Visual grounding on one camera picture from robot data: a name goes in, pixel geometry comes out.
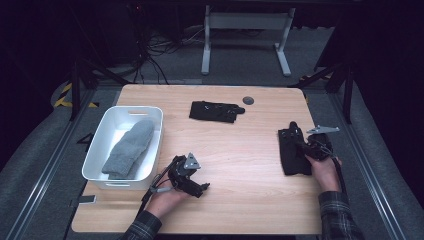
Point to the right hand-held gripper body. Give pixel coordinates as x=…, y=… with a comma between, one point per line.
x=320, y=146

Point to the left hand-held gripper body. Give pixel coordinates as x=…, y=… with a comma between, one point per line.
x=181, y=173

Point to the black sock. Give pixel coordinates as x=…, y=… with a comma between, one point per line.
x=290, y=156
x=213, y=111

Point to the white plastic basket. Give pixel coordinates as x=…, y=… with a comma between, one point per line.
x=98, y=146

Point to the person's right hand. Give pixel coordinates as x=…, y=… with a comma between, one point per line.
x=325, y=175

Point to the person's left hand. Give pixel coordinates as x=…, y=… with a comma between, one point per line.
x=163, y=201

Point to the black metal stand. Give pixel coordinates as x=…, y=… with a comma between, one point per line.
x=75, y=90
x=348, y=93

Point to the grey round table grommet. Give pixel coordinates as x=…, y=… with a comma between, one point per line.
x=248, y=100

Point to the black sock top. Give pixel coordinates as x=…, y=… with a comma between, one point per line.
x=213, y=111

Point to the yellow black floor tape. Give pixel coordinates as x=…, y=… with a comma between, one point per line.
x=63, y=96

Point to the aluminium floor rail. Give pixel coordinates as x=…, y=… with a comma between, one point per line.
x=53, y=160
x=366, y=160

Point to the white metal desk frame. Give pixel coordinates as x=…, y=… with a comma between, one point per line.
x=246, y=20

